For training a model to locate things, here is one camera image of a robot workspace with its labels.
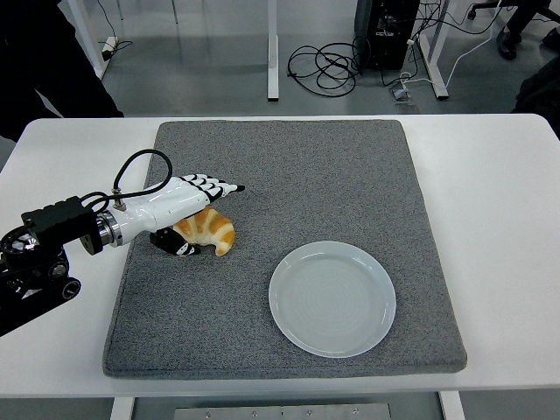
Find white cable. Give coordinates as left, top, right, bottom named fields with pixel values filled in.
left=400, top=24, right=504, bottom=89

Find pale blue round plate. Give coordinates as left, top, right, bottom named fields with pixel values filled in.
left=268, top=240, right=397, bottom=360

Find coiled black cable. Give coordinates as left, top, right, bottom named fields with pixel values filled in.
left=287, top=41, right=365, bottom=96

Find grey fabric mat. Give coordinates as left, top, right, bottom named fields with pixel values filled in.
left=101, top=119, right=468, bottom=380

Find grey metal plate with screws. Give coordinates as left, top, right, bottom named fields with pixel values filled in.
left=174, top=402, right=393, bottom=420

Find person in dark clothes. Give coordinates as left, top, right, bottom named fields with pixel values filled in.
left=0, top=0, right=125, bottom=144

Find seated person's legs and shoes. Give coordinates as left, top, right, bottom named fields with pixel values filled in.
left=496, top=0, right=560, bottom=61

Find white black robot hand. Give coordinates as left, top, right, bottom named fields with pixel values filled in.
left=111, top=173, right=246, bottom=257

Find grey floor socket box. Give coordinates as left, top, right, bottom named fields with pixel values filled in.
left=388, top=85, right=417, bottom=104

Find black fabric object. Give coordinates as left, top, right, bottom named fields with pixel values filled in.
left=512, top=56, right=560, bottom=115

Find white table leg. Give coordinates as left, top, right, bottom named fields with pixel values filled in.
left=438, top=390, right=466, bottom=420
left=109, top=396, right=137, bottom=420

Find golden croissant bread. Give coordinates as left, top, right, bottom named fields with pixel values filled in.
left=173, top=206, right=236, bottom=257

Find black office chair base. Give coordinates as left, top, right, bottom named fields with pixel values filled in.
left=466, top=0, right=504, bottom=20

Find black computer tower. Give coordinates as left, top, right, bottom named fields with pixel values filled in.
left=353, top=0, right=421, bottom=71

